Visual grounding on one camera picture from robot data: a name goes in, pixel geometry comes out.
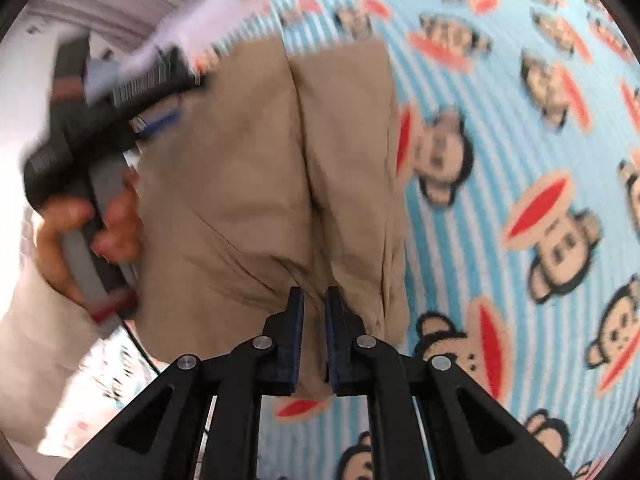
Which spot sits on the person's left hand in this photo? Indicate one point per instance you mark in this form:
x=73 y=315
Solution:
x=90 y=237

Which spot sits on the grey curtain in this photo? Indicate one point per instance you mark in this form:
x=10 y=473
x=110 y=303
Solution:
x=100 y=0

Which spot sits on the tan puffer coat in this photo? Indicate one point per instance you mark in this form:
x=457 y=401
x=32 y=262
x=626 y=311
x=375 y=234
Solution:
x=281 y=172

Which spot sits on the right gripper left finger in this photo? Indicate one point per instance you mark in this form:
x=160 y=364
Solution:
x=200 y=419

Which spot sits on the white sleeve forearm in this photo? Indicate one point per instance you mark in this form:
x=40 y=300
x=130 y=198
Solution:
x=44 y=337

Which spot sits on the lavender bed sheet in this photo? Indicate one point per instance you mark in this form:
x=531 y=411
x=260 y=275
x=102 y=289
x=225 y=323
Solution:
x=193 y=28

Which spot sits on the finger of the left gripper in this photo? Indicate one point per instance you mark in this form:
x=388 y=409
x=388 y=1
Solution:
x=146 y=128

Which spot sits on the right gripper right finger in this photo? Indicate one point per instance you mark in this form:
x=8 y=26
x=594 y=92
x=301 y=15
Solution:
x=427 y=419

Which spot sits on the blue monkey print blanket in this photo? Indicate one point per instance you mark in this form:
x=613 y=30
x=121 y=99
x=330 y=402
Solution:
x=537 y=256

